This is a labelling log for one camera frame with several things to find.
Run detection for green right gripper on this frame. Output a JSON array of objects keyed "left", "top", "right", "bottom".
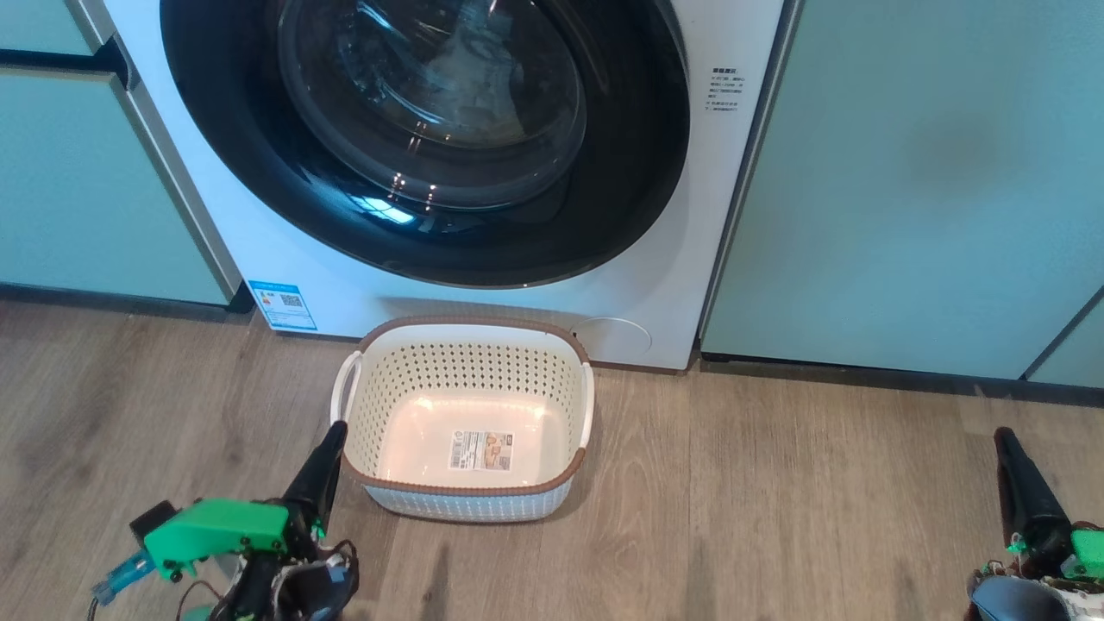
[{"left": 993, "top": 426, "right": 1104, "bottom": 597}]

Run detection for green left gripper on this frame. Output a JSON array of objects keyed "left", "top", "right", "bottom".
[{"left": 141, "top": 419, "right": 349, "bottom": 581}]

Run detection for round black glass washer door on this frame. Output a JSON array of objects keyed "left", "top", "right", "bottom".
[{"left": 159, "top": 0, "right": 692, "bottom": 291}]

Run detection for basket product label sticker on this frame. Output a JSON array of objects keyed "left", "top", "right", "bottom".
[{"left": 448, "top": 429, "right": 517, "bottom": 474}]

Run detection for cream perforated laundry basket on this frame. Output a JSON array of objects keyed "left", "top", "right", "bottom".
[{"left": 330, "top": 315, "right": 597, "bottom": 524}]

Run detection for white front-load washing machine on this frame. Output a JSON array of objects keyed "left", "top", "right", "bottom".
[{"left": 102, "top": 0, "right": 800, "bottom": 373}]

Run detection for blue energy label sticker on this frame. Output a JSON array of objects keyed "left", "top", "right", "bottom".
[{"left": 247, "top": 278, "right": 318, "bottom": 334}]

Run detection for plain teal cabinet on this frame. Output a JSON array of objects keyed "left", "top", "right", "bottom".
[{"left": 697, "top": 0, "right": 1104, "bottom": 391}]

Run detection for round white filter cover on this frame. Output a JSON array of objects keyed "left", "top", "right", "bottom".
[{"left": 570, "top": 317, "right": 655, "bottom": 368}]

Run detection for teal cabinet with dark gap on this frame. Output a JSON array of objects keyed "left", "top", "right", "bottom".
[{"left": 0, "top": 0, "right": 253, "bottom": 313}]

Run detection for printed text notice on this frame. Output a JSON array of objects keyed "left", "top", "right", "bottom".
[{"left": 702, "top": 65, "right": 744, "bottom": 114}]

